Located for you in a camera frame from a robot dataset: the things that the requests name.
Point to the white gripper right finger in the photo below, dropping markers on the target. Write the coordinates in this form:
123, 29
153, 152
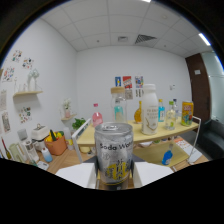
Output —
151, 173

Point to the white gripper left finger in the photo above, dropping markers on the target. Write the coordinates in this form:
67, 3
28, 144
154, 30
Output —
78, 175

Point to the silver soda water can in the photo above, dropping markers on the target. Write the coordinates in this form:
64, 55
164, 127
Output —
114, 155

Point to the blue liquid bottle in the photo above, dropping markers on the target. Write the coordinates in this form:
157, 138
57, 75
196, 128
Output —
167, 157

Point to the small blue white bottle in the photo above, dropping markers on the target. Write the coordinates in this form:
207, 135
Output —
46, 156

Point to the wooden two-tier shelf rack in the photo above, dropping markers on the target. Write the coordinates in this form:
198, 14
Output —
163, 133

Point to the white booklet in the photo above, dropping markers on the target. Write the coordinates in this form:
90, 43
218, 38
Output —
188, 148

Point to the green potted plant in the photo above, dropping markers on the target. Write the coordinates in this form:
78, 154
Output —
79, 123

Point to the clear bottle green cap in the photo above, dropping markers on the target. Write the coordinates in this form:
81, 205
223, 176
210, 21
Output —
170, 118

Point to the small pink bottle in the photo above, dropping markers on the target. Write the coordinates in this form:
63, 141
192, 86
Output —
97, 118

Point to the amber bottle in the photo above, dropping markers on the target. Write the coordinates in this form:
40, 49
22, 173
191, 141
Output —
138, 115

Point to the slim blue bottle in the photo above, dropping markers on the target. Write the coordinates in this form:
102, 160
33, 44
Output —
161, 113

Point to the large white milk bottle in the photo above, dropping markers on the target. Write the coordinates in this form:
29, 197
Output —
150, 111

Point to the flower vase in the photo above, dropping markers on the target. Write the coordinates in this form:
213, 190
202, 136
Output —
67, 108

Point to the small teal bottle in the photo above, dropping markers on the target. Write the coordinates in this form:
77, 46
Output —
118, 114

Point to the yellow colourful can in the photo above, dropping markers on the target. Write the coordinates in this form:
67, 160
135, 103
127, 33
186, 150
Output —
187, 114

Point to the tall glass jar cork lid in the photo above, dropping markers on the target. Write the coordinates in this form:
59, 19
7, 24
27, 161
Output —
119, 111

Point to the black chair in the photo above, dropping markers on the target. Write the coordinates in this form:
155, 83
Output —
213, 138

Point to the clear bottle blue cap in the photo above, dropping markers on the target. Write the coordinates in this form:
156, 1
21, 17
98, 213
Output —
176, 106

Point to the brown door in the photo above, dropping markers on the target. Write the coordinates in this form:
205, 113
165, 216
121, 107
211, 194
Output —
198, 90

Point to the white vases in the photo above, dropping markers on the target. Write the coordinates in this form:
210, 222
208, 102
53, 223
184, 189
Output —
33, 80

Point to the ceiling light panel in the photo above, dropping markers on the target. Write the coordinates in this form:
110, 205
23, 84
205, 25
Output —
204, 39

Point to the small wall shelf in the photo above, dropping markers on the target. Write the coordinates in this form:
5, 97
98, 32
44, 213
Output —
69, 117

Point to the wall sticker sheet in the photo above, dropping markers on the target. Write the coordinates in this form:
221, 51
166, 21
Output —
25, 115

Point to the wall posters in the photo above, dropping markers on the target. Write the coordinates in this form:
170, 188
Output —
128, 83

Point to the wooden wall shelf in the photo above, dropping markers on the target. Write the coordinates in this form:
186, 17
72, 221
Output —
28, 93

